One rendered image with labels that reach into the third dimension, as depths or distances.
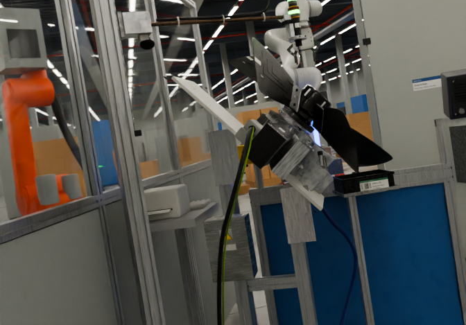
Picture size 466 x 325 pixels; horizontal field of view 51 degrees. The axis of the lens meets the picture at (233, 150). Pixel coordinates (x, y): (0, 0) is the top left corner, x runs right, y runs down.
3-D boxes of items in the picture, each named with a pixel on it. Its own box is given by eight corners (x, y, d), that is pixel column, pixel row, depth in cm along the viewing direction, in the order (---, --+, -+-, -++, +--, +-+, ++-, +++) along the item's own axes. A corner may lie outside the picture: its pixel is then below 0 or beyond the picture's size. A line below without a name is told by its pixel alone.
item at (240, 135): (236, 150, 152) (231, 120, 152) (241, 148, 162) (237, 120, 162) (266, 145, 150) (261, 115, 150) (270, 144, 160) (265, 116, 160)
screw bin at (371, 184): (344, 197, 195) (341, 179, 195) (333, 192, 212) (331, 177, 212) (397, 188, 196) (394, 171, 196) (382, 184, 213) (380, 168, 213)
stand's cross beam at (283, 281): (248, 292, 181) (246, 280, 181) (250, 287, 185) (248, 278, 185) (298, 287, 177) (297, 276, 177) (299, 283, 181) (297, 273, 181)
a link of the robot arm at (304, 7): (308, 23, 240) (290, 25, 240) (304, -4, 240) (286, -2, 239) (312, 19, 232) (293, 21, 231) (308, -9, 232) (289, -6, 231)
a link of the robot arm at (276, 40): (311, 77, 247) (279, 80, 245) (309, 95, 256) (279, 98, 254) (290, 22, 280) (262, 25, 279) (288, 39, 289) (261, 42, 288)
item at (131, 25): (121, 36, 157) (117, 10, 157) (118, 41, 164) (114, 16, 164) (152, 34, 161) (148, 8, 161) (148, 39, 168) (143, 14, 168)
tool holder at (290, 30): (290, 39, 182) (286, 12, 181) (281, 43, 188) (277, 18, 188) (311, 37, 185) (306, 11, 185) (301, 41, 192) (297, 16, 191)
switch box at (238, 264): (212, 283, 172) (202, 222, 171) (218, 275, 180) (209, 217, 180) (254, 279, 168) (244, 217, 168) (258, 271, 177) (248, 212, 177)
